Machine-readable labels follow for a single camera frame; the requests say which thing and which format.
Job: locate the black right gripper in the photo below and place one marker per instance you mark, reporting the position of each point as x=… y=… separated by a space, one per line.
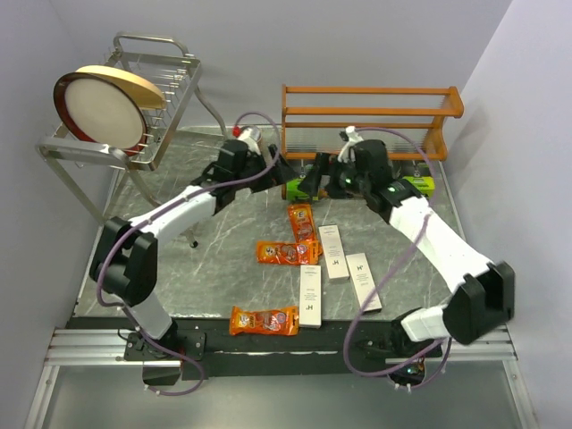
x=310 y=183

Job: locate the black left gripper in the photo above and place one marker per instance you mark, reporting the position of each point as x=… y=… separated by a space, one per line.
x=276 y=176

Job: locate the orange razor pack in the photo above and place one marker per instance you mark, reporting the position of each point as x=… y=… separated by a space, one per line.
x=284 y=253
x=302 y=222
x=283 y=321

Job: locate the orange wooden shelf rack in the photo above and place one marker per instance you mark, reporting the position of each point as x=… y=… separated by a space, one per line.
x=409 y=121

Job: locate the steel dish rack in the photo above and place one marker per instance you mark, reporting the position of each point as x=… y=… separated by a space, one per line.
x=167 y=63

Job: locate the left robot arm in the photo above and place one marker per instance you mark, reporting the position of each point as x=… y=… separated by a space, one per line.
x=125 y=264

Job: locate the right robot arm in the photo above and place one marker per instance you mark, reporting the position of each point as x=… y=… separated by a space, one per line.
x=482 y=292

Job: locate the white box middle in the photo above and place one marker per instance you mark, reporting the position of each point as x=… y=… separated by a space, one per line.
x=334 y=255

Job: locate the white box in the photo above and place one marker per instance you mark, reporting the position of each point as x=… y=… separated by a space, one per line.
x=310 y=296
x=334 y=255
x=361 y=277

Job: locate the white box left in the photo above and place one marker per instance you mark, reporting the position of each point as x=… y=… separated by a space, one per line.
x=310 y=296

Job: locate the white box right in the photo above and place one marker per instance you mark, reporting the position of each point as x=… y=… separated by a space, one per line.
x=361 y=277

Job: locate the tan wooden plate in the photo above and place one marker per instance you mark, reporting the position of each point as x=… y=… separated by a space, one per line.
x=144 y=93

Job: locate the red rimmed white plate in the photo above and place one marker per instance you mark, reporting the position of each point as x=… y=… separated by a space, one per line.
x=95 y=110

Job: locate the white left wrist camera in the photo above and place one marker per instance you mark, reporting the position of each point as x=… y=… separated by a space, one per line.
x=251 y=135

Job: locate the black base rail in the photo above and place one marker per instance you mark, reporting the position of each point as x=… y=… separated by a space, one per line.
x=216 y=353

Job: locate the aluminium frame rail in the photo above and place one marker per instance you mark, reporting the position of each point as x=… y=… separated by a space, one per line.
x=89 y=348

